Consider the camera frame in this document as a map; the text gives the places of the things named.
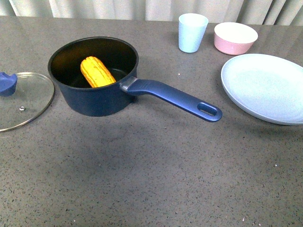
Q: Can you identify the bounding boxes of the yellow corn cob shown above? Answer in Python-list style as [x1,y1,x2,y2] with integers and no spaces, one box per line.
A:
[80,56,116,88]

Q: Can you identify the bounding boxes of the glass lid with blue knob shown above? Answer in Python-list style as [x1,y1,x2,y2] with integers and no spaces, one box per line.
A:
[0,72,55,132]

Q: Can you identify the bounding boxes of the dark blue saucepan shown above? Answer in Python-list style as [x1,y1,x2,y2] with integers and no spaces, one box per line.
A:
[48,37,223,122]

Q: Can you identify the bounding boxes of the light blue cup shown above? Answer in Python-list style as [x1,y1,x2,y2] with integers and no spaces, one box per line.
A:
[178,13,209,53]

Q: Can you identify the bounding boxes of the pink bowl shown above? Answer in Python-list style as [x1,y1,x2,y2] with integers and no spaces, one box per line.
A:
[214,22,258,55]

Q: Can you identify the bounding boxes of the light blue plate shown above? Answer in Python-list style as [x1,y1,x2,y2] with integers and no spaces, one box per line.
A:
[221,54,303,125]

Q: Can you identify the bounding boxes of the white curtain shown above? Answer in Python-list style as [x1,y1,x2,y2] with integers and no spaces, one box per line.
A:
[0,0,303,26]

